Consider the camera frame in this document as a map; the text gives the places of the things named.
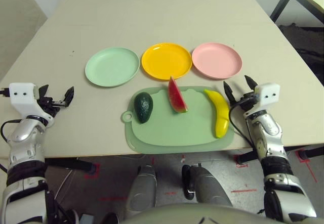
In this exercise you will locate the toy watermelon slice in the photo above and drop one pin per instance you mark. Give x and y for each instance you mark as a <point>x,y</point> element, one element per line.
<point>176,97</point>

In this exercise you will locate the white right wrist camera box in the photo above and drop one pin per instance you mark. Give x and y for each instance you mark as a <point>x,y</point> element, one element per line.
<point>268,95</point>

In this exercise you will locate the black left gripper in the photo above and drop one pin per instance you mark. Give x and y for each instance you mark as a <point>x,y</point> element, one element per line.
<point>49,105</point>

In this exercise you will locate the small white floor object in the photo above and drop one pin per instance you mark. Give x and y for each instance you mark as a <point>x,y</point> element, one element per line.
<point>182,158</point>

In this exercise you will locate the pink round plate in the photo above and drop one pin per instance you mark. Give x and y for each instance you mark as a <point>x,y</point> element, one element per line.
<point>216,61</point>

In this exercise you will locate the grey robot leg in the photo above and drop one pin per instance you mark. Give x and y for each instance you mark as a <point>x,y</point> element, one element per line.
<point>210,186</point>
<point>141,191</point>

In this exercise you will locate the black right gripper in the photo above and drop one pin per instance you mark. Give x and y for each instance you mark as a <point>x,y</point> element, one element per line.
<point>245,102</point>

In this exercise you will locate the yellow round plate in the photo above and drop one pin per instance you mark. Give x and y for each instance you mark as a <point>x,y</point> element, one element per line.
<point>164,59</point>

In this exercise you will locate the yellow toy banana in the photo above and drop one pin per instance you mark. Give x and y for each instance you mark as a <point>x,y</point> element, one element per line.
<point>221,115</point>

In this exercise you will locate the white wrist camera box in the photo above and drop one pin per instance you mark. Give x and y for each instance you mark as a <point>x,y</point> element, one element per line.
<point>22,95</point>
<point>268,95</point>

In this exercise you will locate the black table foot bar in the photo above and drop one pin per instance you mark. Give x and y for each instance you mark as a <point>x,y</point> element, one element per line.
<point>68,167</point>
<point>311,153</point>

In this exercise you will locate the grey robot torso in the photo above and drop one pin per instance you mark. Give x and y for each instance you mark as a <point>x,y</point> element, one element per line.
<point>189,215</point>

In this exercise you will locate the black rough floor mat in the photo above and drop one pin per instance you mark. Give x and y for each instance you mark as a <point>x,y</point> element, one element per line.
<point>303,44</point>

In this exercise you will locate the grey robot right leg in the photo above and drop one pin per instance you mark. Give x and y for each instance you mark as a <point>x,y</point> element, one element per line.
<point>210,186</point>

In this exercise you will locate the dark green toy avocado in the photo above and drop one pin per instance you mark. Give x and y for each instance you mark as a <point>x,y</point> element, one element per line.
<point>143,107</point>

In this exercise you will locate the green silicone cutting mat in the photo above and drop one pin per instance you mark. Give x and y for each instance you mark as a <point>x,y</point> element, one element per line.
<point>172,130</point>

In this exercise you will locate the mint green round plate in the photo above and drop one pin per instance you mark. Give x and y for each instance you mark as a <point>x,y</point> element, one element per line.
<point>111,66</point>

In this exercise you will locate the grey robot left leg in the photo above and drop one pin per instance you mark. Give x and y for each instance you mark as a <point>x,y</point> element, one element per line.
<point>141,191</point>

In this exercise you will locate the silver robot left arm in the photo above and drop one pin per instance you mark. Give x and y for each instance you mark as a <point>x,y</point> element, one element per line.
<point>22,133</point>

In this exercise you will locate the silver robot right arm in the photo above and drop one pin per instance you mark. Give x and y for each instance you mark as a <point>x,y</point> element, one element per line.
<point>268,130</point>

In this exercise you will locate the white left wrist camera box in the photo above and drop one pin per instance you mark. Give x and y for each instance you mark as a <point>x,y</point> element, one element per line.
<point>22,95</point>

